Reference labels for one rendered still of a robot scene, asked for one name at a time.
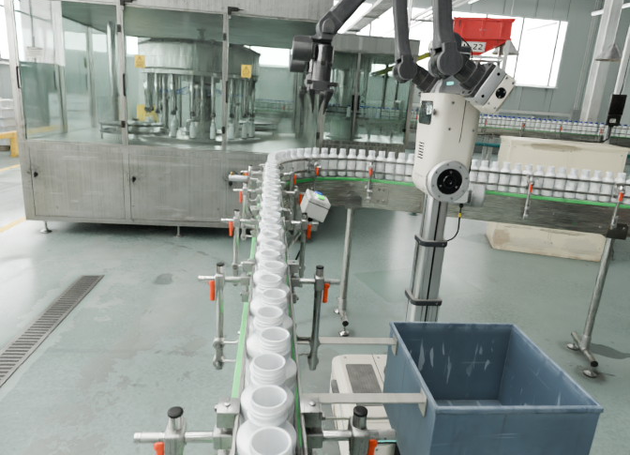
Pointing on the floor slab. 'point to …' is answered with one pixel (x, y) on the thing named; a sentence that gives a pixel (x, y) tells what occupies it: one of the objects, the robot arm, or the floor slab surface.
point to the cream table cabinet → (545, 152)
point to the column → (602, 52)
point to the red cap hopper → (492, 29)
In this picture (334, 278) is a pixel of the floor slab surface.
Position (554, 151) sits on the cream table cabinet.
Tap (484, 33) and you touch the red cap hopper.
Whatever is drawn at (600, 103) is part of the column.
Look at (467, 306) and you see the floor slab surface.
